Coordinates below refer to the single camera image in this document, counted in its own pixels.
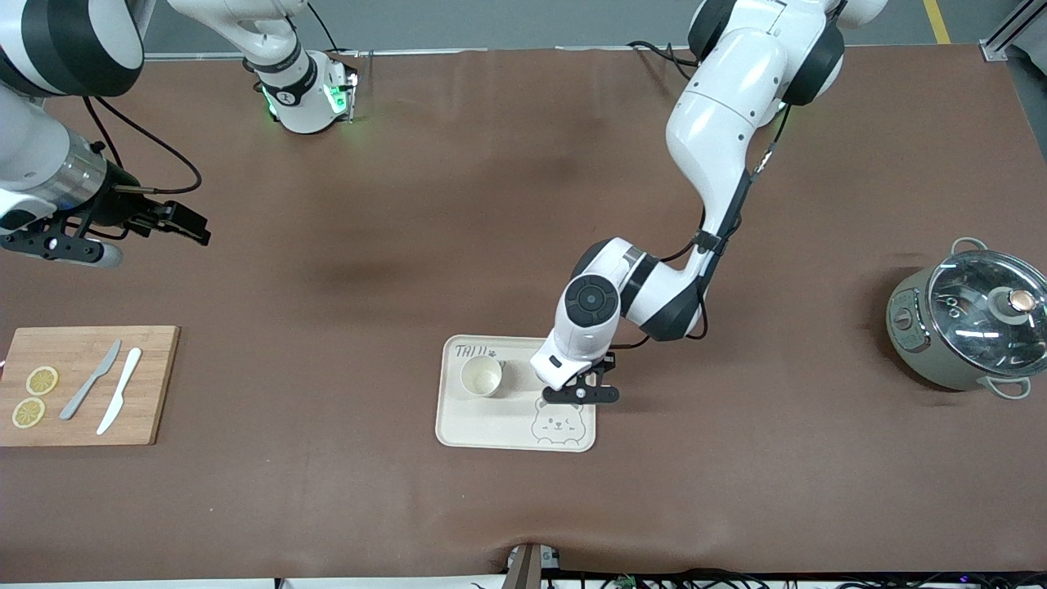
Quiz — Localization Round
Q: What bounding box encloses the white IKEA cup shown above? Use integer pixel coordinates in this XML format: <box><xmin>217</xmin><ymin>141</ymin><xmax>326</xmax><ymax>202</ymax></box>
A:
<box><xmin>460</xmin><ymin>355</ymin><xmax>504</xmax><ymax>398</ymax></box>

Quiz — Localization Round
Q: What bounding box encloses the cream bear print tray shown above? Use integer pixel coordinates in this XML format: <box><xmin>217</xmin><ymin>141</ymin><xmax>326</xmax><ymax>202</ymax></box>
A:
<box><xmin>434</xmin><ymin>335</ymin><xmax>598</xmax><ymax>453</ymax></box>

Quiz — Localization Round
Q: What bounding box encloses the brown table mat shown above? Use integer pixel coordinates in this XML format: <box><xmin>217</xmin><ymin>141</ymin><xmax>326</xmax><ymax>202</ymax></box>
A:
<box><xmin>0</xmin><ymin>45</ymin><xmax>1047</xmax><ymax>578</ymax></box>

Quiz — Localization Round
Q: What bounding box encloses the wooden cutting board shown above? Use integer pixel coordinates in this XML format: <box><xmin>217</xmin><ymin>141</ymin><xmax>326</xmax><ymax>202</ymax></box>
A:
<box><xmin>0</xmin><ymin>326</ymin><xmax>181</xmax><ymax>447</ymax></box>

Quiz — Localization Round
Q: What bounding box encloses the white plastic knife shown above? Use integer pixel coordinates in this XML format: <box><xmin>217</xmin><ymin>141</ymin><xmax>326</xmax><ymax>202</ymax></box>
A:
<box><xmin>96</xmin><ymin>348</ymin><xmax>143</xmax><ymax>436</ymax></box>

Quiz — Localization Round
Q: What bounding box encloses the grey plastic knife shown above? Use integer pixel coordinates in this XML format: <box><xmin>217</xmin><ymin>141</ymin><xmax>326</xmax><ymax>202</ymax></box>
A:
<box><xmin>59</xmin><ymin>339</ymin><xmax>123</xmax><ymax>421</ymax></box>

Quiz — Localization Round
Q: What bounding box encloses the grey electric cooking pot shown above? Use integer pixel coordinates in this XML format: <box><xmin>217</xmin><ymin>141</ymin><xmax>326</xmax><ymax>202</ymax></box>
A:
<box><xmin>886</xmin><ymin>237</ymin><xmax>1047</xmax><ymax>400</ymax></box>

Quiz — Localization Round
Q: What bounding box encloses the glass pot lid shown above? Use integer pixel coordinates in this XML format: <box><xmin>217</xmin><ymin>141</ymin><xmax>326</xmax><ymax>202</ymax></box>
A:
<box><xmin>927</xmin><ymin>250</ymin><xmax>1047</xmax><ymax>379</ymax></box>

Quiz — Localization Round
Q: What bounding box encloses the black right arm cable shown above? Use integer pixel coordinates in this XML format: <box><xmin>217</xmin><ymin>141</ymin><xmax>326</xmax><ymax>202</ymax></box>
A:
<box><xmin>82</xmin><ymin>95</ymin><xmax>204</xmax><ymax>196</ymax></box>

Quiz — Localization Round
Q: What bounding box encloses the black right base cable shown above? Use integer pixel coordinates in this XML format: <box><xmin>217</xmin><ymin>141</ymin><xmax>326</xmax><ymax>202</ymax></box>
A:
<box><xmin>306</xmin><ymin>0</ymin><xmax>341</xmax><ymax>55</ymax></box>

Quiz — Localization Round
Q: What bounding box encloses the black base cable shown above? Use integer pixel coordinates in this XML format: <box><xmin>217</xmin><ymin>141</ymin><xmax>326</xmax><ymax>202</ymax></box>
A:
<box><xmin>306</xmin><ymin>0</ymin><xmax>341</xmax><ymax>55</ymax></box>
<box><xmin>627</xmin><ymin>39</ymin><xmax>698</xmax><ymax>83</ymax></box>

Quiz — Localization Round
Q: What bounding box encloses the black left base cable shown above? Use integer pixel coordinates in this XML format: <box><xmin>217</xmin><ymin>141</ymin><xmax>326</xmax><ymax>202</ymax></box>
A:
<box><xmin>627</xmin><ymin>39</ymin><xmax>698</xmax><ymax>83</ymax></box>

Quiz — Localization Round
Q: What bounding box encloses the aluminium frame profile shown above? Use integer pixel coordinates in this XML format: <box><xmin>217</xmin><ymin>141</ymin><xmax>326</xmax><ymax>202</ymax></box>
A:
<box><xmin>980</xmin><ymin>0</ymin><xmax>1047</xmax><ymax>63</ymax></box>

